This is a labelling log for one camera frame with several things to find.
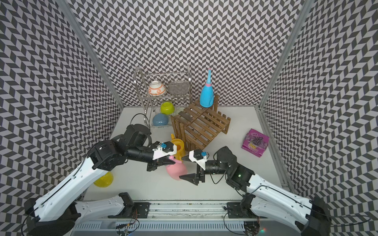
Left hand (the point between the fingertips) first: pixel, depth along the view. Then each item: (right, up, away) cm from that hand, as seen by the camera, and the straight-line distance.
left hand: (171, 160), depth 60 cm
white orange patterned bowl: (-13, +35, +25) cm, 45 cm away
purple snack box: (+48, +2, +33) cm, 58 cm away
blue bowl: (-16, +17, +45) cm, 51 cm away
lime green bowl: (-11, +25, +46) cm, 53 cm away
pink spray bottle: (+1, -6, +4) cm, 7 cm away
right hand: (+5, -4, +1) cm, 7 cm away
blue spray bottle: (+16, +30, +17) cm, 38 cm away
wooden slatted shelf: (+11, +13, +31) cm, 36 cm away
